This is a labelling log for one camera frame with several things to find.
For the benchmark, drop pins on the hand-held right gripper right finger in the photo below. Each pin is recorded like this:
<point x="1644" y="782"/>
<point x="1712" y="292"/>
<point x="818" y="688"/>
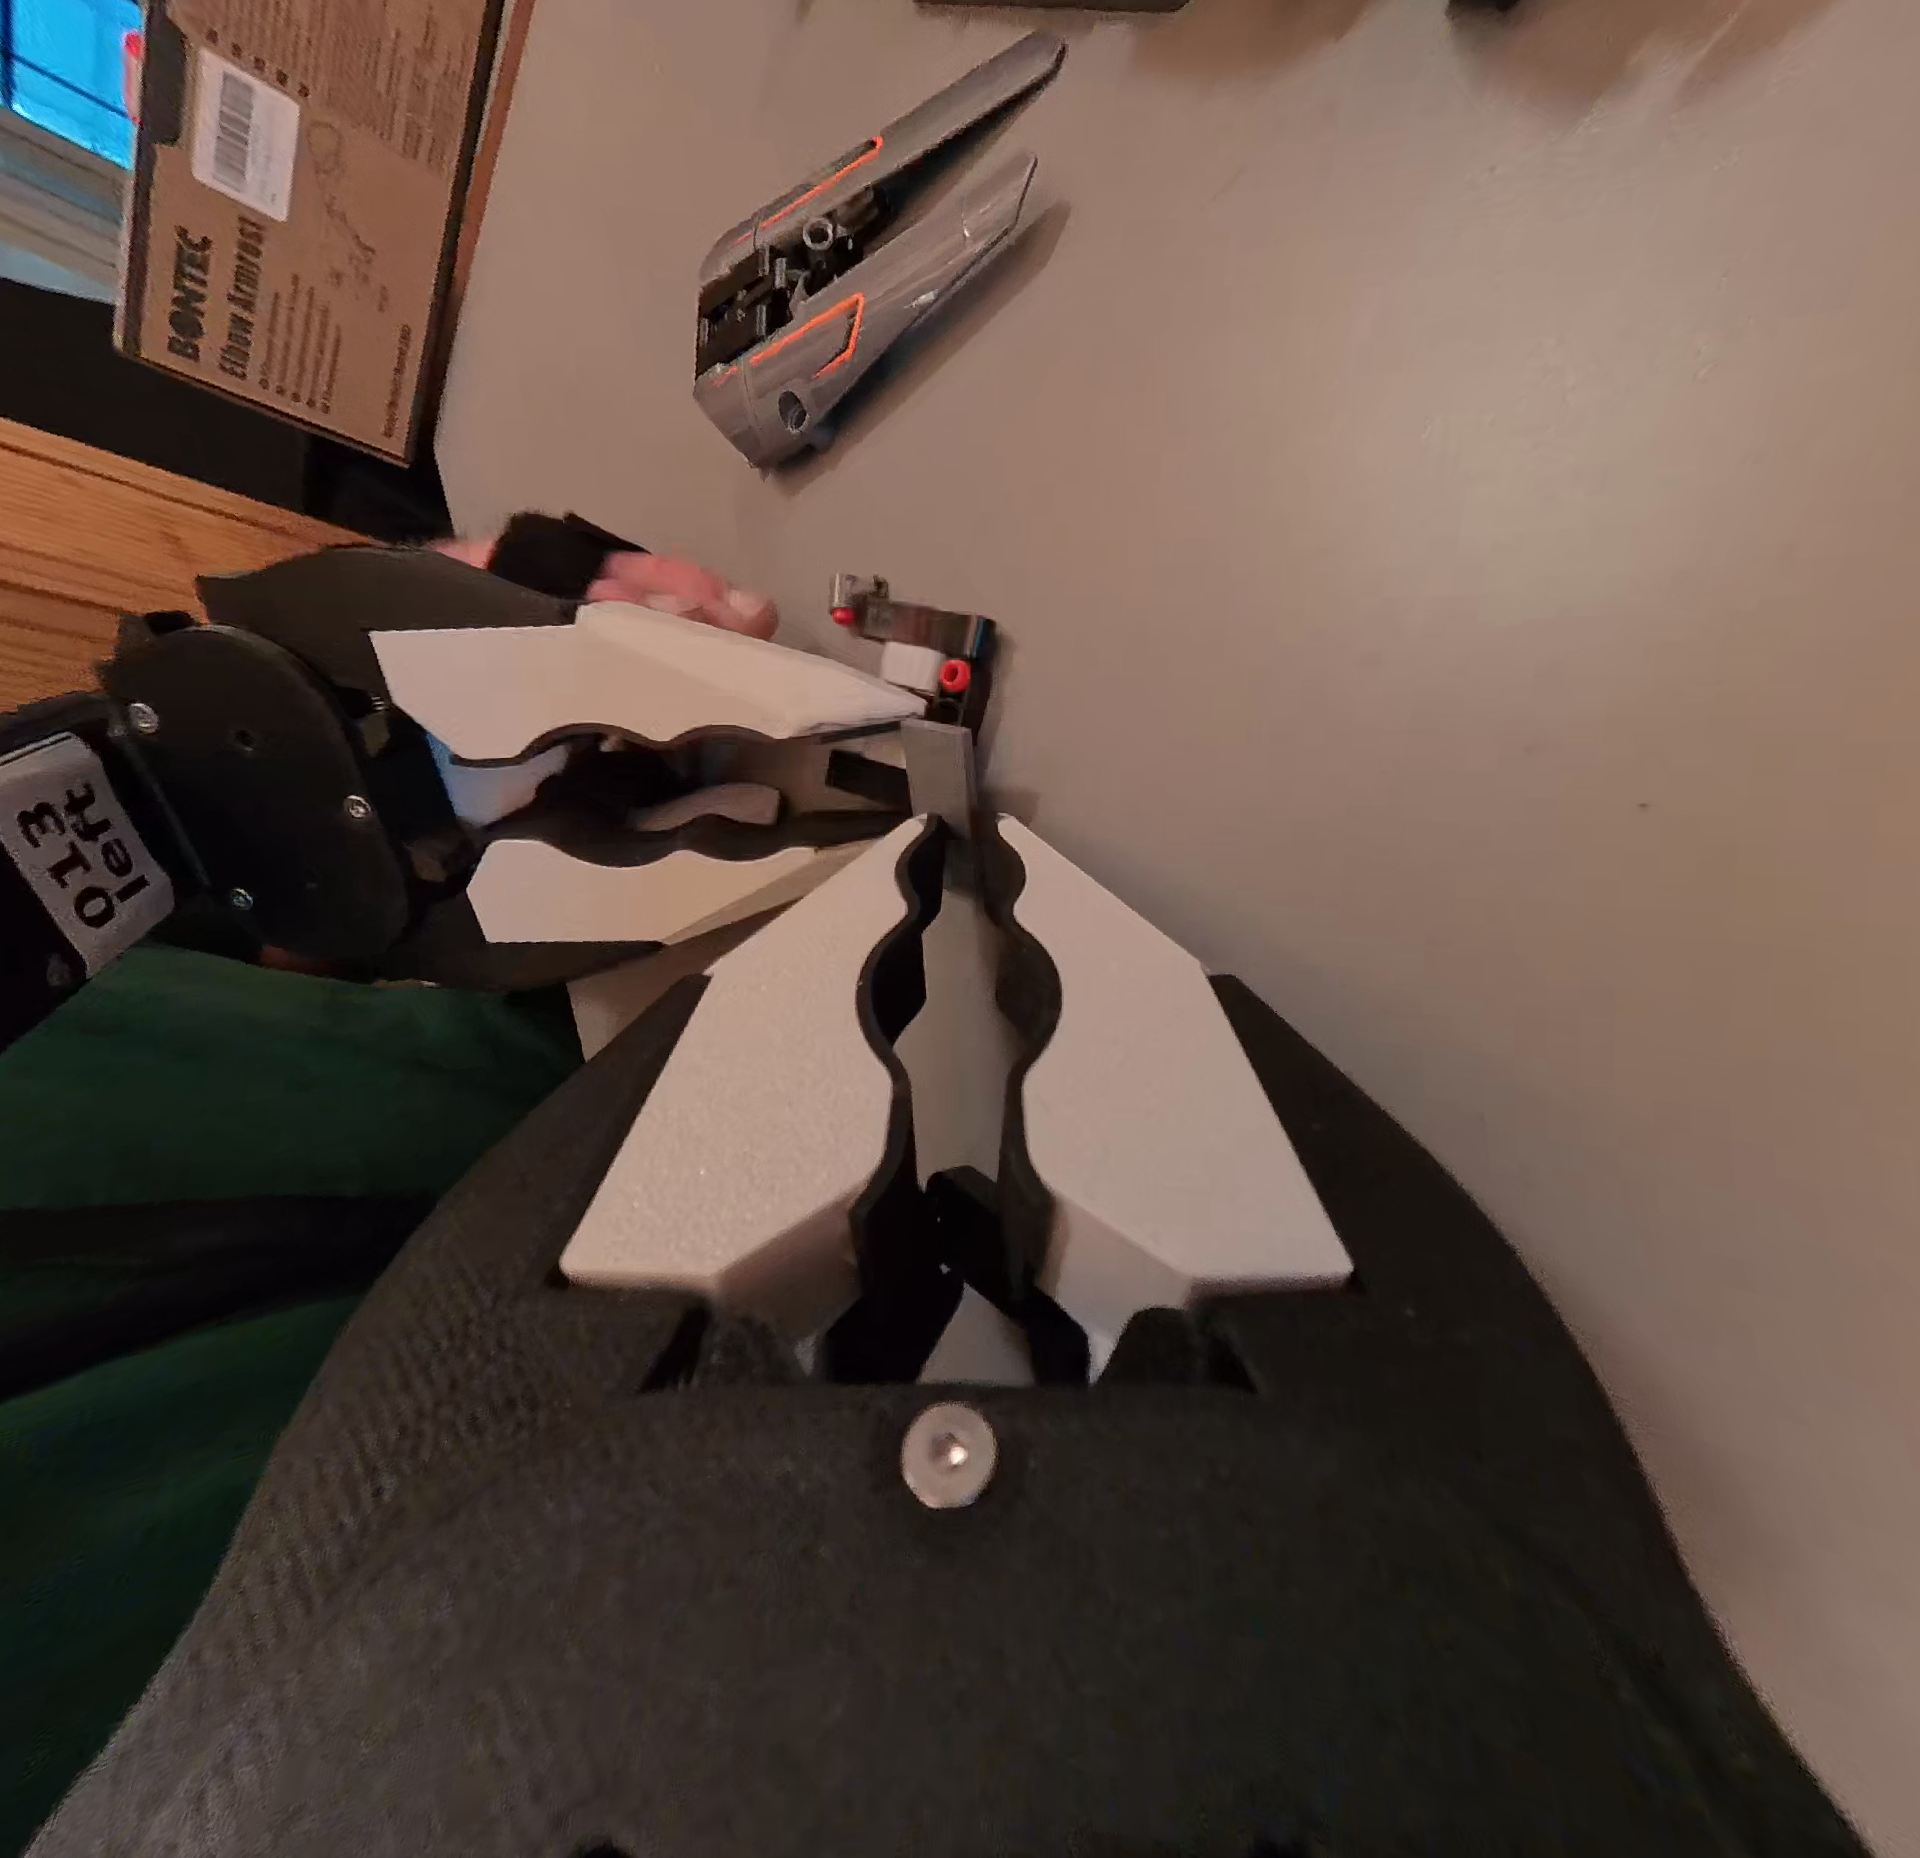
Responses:
<point x="1170" y="1125"/>

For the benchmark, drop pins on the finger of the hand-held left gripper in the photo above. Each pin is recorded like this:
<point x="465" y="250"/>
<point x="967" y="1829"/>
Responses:
<point x="645" y="675"/>
<point x="632" y="892"/>

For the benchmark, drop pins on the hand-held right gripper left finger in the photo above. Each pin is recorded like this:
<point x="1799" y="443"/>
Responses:
<point x="735" y="1125"/>

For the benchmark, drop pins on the small grey black lego assembly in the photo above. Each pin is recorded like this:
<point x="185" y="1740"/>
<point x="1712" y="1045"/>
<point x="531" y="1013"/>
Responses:
<point x="943" y="769"/>

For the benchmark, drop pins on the grey orange lego panel assembly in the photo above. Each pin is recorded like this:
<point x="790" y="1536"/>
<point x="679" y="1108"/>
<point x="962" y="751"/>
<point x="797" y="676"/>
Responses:
<point x="929" y="124"/>

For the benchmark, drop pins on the person's left hand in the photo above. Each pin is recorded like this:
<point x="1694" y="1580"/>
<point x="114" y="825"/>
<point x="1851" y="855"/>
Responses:
<point x="677" y="588"/>

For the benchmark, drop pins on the person's green shirt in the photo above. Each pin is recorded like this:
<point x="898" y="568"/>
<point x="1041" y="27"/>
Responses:
<point x="227" y="1080"/>

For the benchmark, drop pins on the printed cardboard box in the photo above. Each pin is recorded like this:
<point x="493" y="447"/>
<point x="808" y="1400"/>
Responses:
<point x="330" y="237"/>

